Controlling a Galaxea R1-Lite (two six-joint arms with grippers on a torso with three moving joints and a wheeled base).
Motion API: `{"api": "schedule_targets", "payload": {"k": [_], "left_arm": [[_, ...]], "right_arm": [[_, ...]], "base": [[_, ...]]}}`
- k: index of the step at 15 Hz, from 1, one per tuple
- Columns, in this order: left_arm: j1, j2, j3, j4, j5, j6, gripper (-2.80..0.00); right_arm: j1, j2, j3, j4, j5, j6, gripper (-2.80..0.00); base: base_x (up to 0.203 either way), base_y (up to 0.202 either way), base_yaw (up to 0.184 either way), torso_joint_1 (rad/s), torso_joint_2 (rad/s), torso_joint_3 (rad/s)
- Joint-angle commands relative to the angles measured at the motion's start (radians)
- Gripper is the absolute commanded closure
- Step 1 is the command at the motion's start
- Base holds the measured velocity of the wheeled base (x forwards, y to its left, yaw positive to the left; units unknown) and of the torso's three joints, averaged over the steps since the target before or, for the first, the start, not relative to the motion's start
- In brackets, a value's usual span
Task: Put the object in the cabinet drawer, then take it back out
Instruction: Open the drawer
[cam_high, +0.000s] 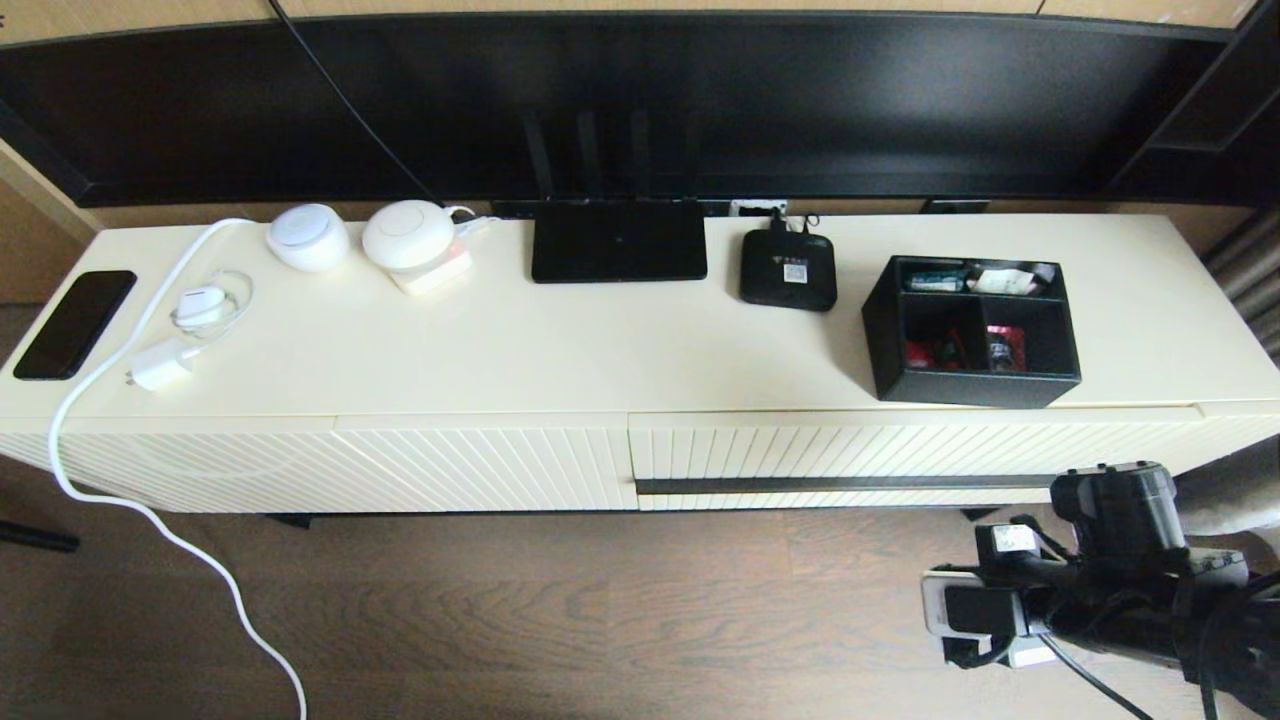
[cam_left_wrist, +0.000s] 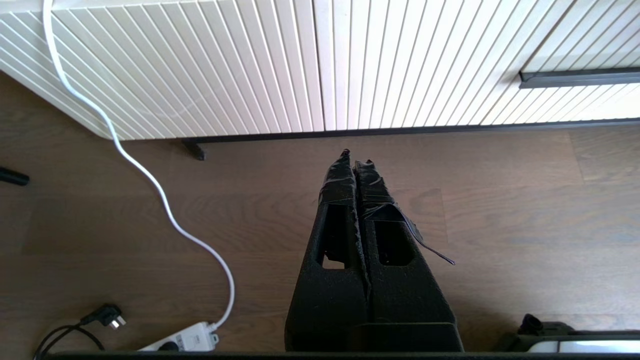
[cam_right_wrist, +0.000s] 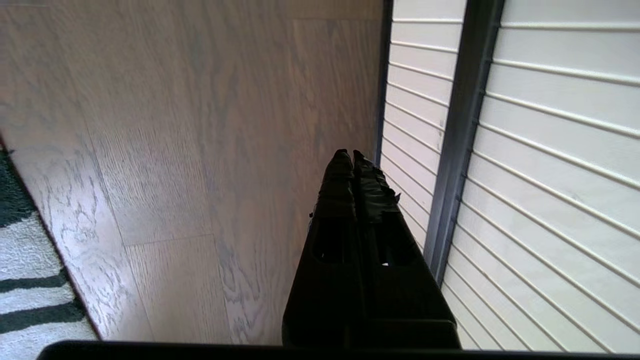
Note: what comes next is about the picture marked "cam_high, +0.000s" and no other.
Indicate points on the black compartment organizer box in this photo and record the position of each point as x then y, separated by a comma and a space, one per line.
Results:
962, 389

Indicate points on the large white dome device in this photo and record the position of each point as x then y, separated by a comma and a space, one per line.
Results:
407, 237

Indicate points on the white charger adapter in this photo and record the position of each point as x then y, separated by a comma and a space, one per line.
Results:
163, 366

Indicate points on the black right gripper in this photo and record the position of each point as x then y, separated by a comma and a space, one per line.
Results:
1045, 600

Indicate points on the green tube packet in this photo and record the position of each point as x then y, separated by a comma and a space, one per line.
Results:
936, 279

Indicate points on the pink red sachet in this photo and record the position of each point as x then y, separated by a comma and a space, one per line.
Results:
1004, 349

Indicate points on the red snack packet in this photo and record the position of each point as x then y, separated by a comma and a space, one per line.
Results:
919, 354

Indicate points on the white crumpled packet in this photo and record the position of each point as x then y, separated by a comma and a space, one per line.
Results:
1006, 282

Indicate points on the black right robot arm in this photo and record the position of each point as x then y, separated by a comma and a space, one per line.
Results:
1120, 510

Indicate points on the small white round speaker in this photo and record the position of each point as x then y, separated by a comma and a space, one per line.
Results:
307, 239

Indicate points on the black floor pole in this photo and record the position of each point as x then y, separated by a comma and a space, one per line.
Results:
40, 540

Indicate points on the cream pink flat box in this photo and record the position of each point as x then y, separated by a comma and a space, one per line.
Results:
440, 280

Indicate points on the black set-top box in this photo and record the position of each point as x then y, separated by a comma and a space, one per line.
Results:
787, 285

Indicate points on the grey green patterned rug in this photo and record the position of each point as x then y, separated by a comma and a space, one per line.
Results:
1225, 500

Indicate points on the white wall socket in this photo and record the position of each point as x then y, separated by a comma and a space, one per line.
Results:
757, 209

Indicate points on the grey curtain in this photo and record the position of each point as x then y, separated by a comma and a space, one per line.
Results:
1250, 290

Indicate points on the black router with antennas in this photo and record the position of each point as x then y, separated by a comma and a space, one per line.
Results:
618, 245

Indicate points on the cream fluted drawer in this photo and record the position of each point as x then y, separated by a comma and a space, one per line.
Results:
900, 450

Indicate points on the cream fluted rounded-corner panel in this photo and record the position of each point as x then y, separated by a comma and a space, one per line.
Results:
200, 465

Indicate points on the black smartphone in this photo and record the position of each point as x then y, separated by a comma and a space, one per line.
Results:
73, 324

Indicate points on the cream fluted cabinet door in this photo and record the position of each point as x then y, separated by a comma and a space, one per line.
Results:
480, 470

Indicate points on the black television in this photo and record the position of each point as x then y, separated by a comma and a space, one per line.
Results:
800, 100

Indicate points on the white ribbed cabinet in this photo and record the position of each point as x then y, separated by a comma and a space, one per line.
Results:
600, 340

